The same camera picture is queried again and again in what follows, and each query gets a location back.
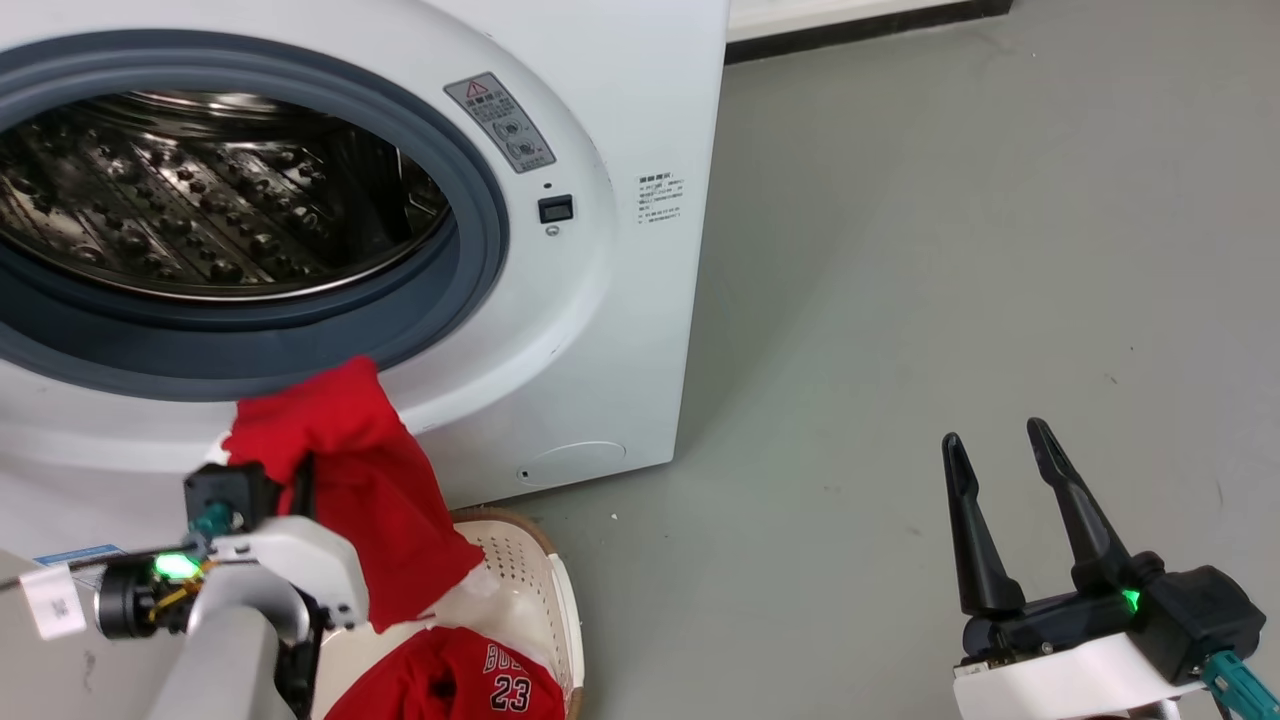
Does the black baseboard strip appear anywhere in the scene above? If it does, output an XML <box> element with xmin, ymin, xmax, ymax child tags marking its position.
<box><xmin>724</xmin><ymin>0</ymin><xmax>1013</xmax><ymax>66</ymax></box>

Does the white cable tag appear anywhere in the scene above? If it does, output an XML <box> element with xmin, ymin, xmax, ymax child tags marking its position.
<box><xmin>19</xmin><ymin>564</ymin><xmax>88</xmax><ymax>642</ymax></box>

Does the cream perforated laundry basket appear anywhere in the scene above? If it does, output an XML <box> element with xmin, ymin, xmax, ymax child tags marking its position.
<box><xmin>310</xmin><ymin>505</ymin><xmax>587</xmax><ymax>720</ymax></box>

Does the white front-load washing machine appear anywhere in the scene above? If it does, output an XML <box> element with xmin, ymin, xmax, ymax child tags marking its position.
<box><xmin>0</xmin><ymin>0</ymin><xmax>732</xmax><ymax>563</ymax></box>

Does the grey warning label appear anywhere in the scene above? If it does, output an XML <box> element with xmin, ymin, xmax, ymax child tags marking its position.
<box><xmin>443</xmin><ymin>70</ymin><xmax>558</xmax><ymax>176</ymax></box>

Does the red basketball jersey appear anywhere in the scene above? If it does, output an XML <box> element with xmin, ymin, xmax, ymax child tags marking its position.
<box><xmin>221</xmin><ymin>355</ymin><xmax>569</xmax><ymax>720</ymax></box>

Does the stainless steel washing machine drum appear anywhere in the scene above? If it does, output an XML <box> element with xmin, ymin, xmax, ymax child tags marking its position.
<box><xmin>0</xmin><ymin>89</ymin><xmax>454</xmax><ymax>304</ymax></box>

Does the round white filter cover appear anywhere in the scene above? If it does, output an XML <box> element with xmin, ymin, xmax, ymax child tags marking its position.
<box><xmin>517</xmin><ymin>440</ymin><xmax>629</xmax><ymax>489</ymax></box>

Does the teal right camera plug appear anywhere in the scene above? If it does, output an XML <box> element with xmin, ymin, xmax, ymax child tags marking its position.
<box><xmin>1202</xmin><ymin>649</ymin><xmax>1280</xmax><ymax>720</ymax></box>

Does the blue energy label sticker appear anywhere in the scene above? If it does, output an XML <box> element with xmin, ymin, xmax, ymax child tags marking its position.
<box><xmin>32</xmin><ymin>543</ymin><xmax>129</xmax><ymax>577</ymax></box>

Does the grey rubber door gasket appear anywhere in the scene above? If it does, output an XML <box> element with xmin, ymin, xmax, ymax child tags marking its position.
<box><xmin>0</xmin><ymin>28</ymin><xmax>512</xmax><ymax>404</ymax></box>

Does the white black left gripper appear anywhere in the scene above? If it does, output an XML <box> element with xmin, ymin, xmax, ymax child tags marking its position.
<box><xmin>94</xmin><ymin>454</ymin><xmax>370</xmax><ymax>642</ymax></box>

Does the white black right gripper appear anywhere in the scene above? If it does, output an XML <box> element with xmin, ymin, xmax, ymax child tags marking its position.
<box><xmin>941</xmin><ymin>418</ymin><xmax>1207</xmax><ymax>720</ymax></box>

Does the small printed text sticker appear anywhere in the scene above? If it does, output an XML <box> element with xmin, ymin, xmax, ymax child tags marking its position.
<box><xmin>636</xmin><ymin>173</ymin><xmax>688</xmax><ymax>226</ymax></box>

